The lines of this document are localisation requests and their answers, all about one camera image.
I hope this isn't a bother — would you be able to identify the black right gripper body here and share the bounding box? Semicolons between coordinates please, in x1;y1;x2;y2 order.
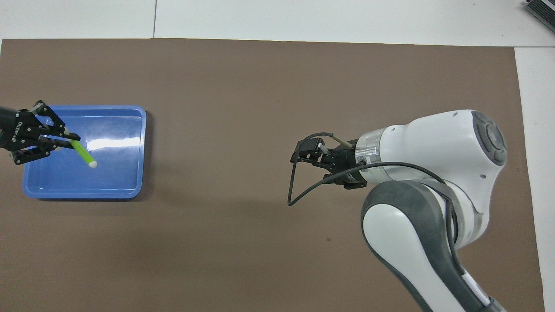
327;139;370;188

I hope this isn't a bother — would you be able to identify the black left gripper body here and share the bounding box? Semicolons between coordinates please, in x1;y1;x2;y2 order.
0;106;43;153

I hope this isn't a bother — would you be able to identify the green pen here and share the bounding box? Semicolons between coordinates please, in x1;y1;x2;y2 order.
65;129;98;169

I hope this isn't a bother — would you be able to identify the blue plastic tray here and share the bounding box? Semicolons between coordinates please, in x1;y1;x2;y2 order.
23;105;147;199

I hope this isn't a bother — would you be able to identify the brown table mat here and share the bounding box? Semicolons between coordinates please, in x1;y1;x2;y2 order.
0;38;545;312

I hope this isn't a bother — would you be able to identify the grey ribbed device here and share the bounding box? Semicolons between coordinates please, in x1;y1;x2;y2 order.
524;0;555;33

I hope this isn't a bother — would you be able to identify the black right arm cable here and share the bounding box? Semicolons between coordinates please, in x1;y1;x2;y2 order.
287;132;460;252

